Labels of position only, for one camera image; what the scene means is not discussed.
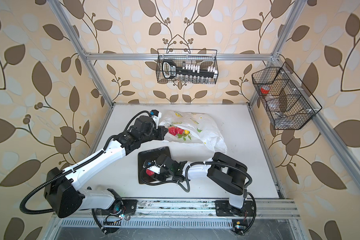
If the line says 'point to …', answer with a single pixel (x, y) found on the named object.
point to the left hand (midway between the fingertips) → (169, 128)
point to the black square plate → (151, 155)
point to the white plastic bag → (203, 129)
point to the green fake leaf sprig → (180, 136)
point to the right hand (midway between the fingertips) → (153, 171)
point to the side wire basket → (287, 103)
